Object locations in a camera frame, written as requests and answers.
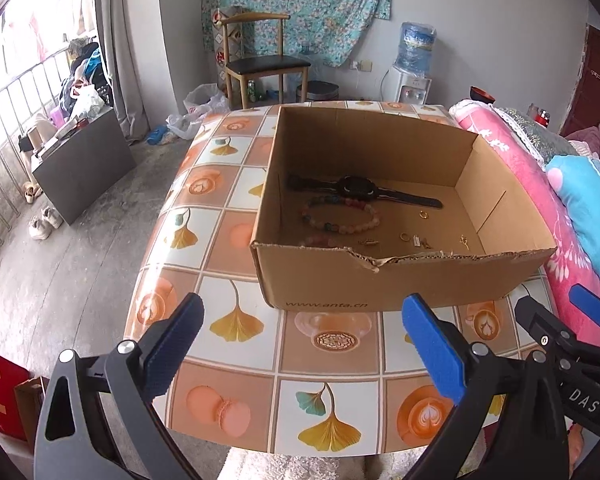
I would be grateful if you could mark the dark red bowl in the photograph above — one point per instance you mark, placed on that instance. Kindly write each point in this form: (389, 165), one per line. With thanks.
(481, 95)

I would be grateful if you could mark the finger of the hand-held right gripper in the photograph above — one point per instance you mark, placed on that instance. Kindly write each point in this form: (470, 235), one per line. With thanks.
(587, 305)
(540, 317)

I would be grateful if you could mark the beige shoes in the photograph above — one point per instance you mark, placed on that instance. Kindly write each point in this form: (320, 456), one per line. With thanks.
(29, 191)

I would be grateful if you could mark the blue slipper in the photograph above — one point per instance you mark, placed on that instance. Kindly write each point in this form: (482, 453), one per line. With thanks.
(154, 136)

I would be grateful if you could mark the brown paper bag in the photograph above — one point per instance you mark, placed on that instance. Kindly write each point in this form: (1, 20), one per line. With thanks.
(29, 405)

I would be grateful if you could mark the grey cabinet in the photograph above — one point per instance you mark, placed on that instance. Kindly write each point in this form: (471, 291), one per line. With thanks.
(89, 170)

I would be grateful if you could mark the grey curtain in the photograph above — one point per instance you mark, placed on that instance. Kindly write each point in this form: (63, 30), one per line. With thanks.
(124, 60)

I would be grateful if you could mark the white water dispenser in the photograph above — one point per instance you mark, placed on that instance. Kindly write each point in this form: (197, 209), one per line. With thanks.
(410, 90)

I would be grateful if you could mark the black purple smartwatch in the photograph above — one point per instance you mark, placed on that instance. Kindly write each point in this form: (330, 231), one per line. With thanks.
(355, 187)

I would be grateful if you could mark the rectangular gold pendant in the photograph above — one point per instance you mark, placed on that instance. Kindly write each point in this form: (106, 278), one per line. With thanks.
(420, 241)

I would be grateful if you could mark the green bottle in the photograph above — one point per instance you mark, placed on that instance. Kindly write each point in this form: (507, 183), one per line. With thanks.
(251, 92)

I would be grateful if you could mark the white wall socket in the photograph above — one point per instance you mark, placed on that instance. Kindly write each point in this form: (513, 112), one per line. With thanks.
(365, 65)

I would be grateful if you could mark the card patterned board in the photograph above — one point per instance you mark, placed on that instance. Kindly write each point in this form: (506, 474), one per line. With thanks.
(234, 40)

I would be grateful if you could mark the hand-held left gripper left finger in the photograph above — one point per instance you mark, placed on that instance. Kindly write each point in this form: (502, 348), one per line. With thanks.
(174, 345)

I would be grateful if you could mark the teal floral wall cloth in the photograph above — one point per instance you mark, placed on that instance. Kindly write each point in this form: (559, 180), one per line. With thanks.
(330, 10)

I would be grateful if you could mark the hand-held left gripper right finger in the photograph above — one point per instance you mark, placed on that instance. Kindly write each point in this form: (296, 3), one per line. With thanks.
(435, 347)

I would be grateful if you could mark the brown cardboard box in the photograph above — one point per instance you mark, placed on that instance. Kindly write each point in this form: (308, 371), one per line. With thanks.
(430, 280)

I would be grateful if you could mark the leaf patterned tablecloth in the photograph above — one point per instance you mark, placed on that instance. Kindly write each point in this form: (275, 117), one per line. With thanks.
(219, 240)

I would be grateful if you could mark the red paper bag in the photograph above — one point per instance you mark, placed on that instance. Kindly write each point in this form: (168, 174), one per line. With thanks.
(7, 390)

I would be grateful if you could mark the pile of clothes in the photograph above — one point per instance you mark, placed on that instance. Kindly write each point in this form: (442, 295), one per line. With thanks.
(84, 70)

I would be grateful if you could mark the pink floral blanket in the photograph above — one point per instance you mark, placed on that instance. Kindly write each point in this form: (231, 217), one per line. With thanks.
(530, 185)

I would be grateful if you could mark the white plastic bag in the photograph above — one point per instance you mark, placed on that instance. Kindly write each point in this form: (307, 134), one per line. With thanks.
(184, 127)
(202, 102)

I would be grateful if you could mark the grey trash bin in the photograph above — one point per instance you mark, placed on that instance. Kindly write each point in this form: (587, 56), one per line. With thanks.
(320, 91)

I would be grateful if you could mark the blue plush pillow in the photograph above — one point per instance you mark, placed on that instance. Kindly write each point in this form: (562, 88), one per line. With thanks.
(590, 210)

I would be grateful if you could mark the wooden chair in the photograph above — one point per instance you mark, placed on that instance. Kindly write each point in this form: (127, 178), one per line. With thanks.
(265, 65)

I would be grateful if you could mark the grey lace pillow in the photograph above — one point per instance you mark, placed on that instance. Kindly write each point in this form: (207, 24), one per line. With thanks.
(540, 135)

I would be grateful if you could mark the dark red door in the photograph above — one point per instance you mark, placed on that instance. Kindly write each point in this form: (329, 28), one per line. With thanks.
(595, 85)

